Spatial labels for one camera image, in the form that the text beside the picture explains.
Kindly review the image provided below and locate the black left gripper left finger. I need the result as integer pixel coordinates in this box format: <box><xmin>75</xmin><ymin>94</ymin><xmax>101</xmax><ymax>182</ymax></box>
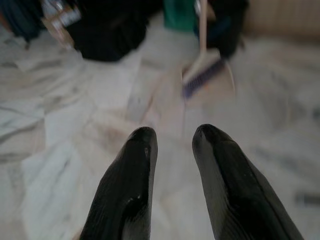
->
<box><xmin>79</xmin><ymin>126</ymin><xmax>159</xmax><ymax>240</ymax></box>

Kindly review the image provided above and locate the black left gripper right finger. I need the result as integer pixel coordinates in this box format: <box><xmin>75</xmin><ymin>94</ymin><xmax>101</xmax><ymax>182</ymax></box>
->
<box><xmin>192</xmin><ymin>124</ymin><xmax>305</xmax><ymax>240</ymax></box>

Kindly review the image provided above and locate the beige broom with purple bristles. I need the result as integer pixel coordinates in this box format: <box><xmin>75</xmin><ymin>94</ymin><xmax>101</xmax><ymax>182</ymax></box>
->
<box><xmin>181</xmin><ymin>0</ymin><xmax>226</xmax><ymax>99</ymax></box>

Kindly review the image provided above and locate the large black bag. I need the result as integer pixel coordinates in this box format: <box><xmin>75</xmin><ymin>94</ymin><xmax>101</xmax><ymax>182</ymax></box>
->
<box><xmin>65</xmin><ymin>0</ymin><xmax>161</xmax><ymax>62</ymax></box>

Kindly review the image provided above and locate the dark blue black bag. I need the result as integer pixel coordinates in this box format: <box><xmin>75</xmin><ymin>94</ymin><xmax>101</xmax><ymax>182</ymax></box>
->
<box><xmin>206</xmin><ymin>0</ymin><xmax>250</xmax><ymax>59</ymax></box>

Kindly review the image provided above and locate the brown cardboard box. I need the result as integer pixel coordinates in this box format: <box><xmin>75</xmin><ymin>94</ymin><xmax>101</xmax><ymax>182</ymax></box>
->
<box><xmin>41</xmin><ymin>2</ymin><xmax>82</xmax><ymax>50</ymax></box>

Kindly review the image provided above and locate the beige wooden furniture panel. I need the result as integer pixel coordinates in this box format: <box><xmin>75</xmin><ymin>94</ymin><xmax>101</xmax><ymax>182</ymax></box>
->
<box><xmin>243</xmin><ymin>0</ymin><xmax>320</xmax><ymax>38</ymax></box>

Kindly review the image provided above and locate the green plastic container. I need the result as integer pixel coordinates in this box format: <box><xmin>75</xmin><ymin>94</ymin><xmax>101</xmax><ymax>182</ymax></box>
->
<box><xmin>163</xmin><ymin>0</ymin><xmax>202</xmax><ymax>30</ymax></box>

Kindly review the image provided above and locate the dark blue hanging cloth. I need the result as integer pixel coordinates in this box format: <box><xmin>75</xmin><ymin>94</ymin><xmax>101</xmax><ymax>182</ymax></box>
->
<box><xmin>0</xmin><ymin>0</ymin><xmax>48</xmax><ymax>43</ymax></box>

